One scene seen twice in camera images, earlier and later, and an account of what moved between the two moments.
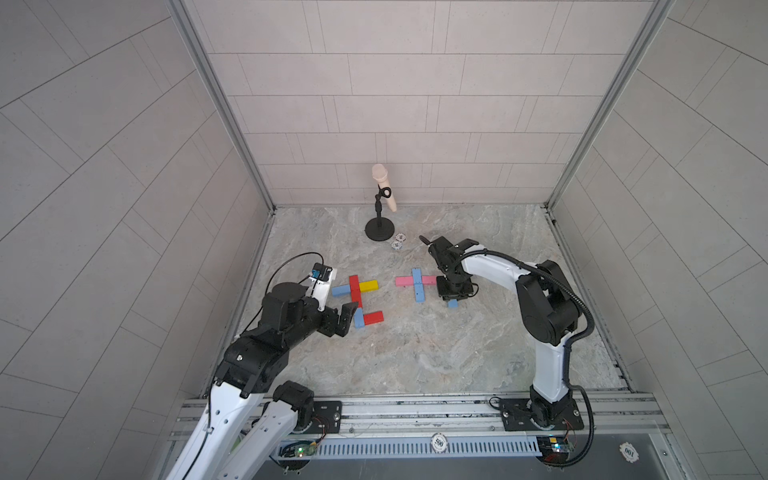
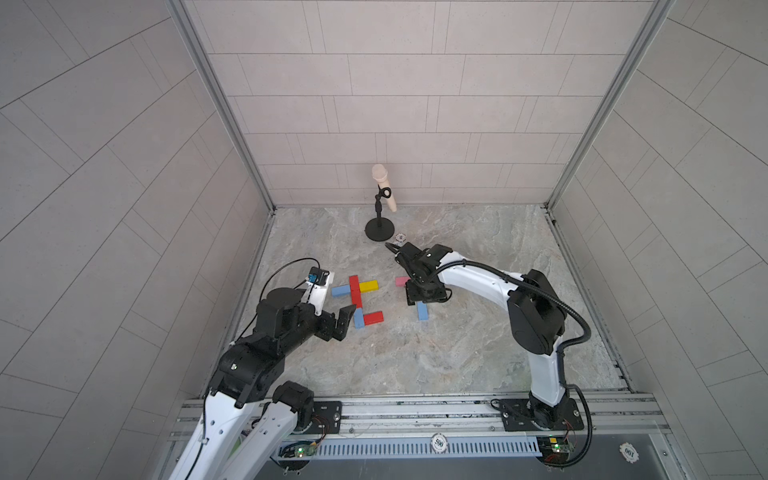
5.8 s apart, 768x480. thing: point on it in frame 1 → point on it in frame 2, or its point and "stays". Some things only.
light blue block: x=340 y=290 stays
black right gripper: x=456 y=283 → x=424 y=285
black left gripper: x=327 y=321 stays
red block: x=373 y=317 stays
